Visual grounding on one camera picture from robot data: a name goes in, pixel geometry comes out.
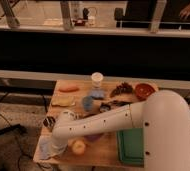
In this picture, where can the purple bowl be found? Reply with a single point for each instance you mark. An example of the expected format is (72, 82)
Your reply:
(93, 137)

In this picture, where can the wooden table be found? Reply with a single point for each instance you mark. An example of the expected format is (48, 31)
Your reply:
(102, 152)

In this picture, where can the black handled brush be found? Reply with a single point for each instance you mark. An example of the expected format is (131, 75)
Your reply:
(119, 103)

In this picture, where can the striped small cup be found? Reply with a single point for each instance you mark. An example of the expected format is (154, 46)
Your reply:
(49, 122)

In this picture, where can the green plastic tray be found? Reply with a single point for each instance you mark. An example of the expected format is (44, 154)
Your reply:
(130, 146)

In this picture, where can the orange carrot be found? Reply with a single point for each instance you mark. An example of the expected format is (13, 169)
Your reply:
(68, 89)

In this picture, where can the blue cloth piece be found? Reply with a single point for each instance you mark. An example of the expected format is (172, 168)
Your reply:
(97, 93)

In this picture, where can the dark grape bunch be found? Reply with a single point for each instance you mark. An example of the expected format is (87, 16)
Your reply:
(122, 88)

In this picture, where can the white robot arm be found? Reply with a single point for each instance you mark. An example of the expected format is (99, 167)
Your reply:
(164, 118)

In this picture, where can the yellow round fruit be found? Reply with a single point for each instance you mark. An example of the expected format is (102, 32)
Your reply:
(78, 147)

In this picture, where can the light blue towel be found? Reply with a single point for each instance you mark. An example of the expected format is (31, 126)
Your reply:
(48, 149)

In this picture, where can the white paper cup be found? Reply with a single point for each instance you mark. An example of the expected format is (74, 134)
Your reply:
(97, 79)

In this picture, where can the small blue cup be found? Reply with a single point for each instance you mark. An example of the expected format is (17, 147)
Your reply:
(87, 103)

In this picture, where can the red bowl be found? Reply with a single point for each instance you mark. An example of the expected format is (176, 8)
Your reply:
(143, 91)

